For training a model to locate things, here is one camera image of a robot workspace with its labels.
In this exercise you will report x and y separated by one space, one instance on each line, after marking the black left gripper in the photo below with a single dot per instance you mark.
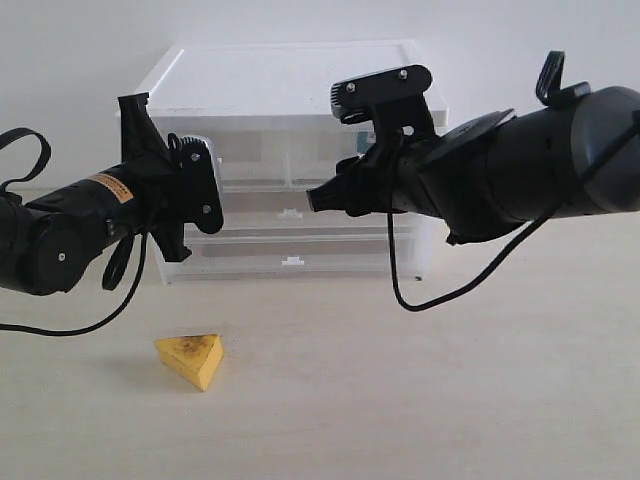
116 202

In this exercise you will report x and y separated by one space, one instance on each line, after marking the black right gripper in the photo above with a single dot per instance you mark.
389 177

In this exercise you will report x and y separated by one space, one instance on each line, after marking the white pill bottle teal label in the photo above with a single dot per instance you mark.
364 141

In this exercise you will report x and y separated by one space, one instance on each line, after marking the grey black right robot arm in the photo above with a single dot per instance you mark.
487 177

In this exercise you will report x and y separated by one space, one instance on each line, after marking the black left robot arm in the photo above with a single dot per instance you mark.
48 242

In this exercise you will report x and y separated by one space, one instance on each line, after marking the middle wide clear drawer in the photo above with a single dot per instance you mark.
288 211

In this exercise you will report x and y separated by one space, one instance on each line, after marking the wide clear drawer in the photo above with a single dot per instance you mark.
285 249
288 211

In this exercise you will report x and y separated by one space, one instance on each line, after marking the bottom wide clear drawer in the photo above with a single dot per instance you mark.
285 249

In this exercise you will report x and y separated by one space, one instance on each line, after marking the white plastic drawer cabinet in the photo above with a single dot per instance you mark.
201 90

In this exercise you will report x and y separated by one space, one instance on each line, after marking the yellow cheese wedge toy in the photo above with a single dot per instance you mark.
196 358

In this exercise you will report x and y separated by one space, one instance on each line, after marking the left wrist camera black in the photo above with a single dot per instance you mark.
194 190

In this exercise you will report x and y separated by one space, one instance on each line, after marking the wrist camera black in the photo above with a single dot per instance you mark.
391 100
194 190

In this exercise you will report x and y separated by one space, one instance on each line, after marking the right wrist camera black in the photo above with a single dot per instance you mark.
391 100

